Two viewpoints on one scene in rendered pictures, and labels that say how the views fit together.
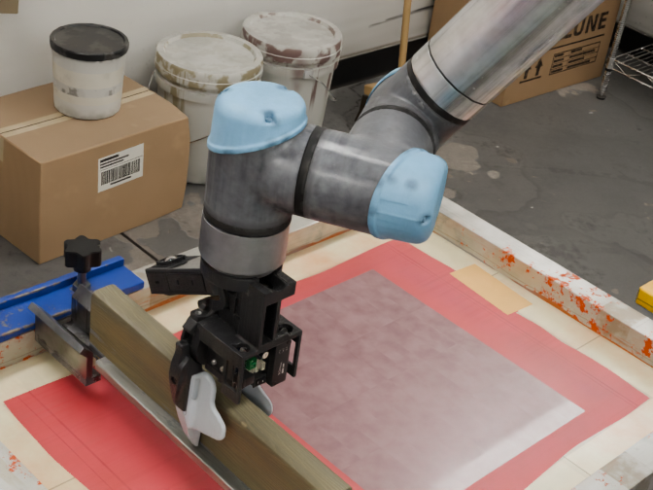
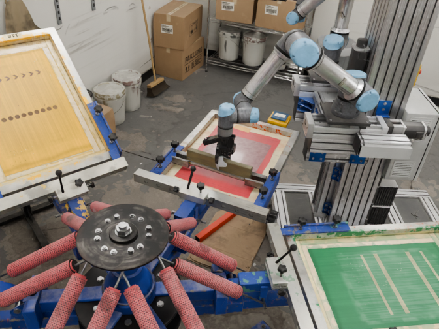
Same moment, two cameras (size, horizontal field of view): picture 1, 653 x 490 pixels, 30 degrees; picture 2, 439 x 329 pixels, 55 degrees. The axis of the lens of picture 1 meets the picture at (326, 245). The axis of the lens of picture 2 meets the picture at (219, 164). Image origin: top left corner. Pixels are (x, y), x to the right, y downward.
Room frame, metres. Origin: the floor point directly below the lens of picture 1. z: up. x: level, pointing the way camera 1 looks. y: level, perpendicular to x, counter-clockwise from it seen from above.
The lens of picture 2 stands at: (-0.76, 0.71, 2.32)
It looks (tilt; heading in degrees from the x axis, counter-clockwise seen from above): 36 degrees down; 339
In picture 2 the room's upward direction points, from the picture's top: 4 degrees clockwise
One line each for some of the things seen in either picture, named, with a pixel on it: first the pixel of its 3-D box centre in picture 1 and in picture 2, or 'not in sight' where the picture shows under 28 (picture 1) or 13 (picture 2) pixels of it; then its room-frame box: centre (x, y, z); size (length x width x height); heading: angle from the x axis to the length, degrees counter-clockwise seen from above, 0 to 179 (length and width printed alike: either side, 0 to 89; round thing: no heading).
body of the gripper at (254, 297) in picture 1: (241, 318); (225, 144); (0.88, 0.06, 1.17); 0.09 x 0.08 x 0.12; 49
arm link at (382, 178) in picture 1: (377, 178); (245, 113); (0.88, -0.03, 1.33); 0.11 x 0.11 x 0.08; 80
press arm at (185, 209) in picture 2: not in sight; (188, 209); (0.63, 0.32, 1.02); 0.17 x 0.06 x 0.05; 139
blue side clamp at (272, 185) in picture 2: not in sight; (266, 192); (0.69, -0.10, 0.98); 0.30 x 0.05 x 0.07; 139
